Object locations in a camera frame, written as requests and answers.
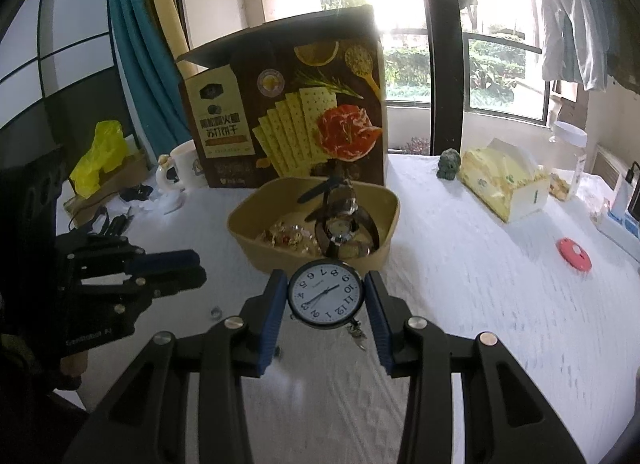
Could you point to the light blue hanging shirt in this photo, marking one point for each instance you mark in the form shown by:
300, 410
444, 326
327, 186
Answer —
575, 42

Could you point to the brown cracker box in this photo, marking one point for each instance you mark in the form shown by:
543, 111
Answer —
297, 97

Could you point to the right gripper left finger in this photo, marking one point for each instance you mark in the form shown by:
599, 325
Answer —
142, 419

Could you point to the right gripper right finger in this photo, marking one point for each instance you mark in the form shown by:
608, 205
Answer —
506, 417

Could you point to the white ceramic mug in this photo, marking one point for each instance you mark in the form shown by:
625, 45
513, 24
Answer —
180, 170

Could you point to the black car key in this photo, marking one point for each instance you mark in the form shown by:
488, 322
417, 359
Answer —
118, 225

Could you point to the white face pocket watch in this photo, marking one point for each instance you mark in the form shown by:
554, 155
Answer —
328, 294

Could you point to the small grey figurine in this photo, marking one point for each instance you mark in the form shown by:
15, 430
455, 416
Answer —
448, 165

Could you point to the teal left curtain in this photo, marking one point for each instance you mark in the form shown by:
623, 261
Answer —
151, 74

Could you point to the dark leather strap watch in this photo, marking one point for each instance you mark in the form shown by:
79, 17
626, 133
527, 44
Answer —
347, 238

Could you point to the yellow plastic bag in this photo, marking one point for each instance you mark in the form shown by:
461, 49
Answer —
107, 152

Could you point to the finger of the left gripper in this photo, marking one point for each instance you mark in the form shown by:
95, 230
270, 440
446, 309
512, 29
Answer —
171, 282
177, 260

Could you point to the white power strip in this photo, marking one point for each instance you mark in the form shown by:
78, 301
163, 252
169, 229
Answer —
619, 220

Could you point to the clear plastic jar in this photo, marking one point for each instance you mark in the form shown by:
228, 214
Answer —
566, 159

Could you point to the brown cardboard box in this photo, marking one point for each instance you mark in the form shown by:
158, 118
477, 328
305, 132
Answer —
133, 171

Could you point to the red round disc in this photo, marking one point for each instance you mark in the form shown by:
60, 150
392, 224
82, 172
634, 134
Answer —
574, 254

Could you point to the person left hand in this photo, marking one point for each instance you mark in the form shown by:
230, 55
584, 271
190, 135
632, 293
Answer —
75, 365

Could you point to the yellow tissue pack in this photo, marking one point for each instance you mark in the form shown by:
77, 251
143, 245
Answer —
506, 178

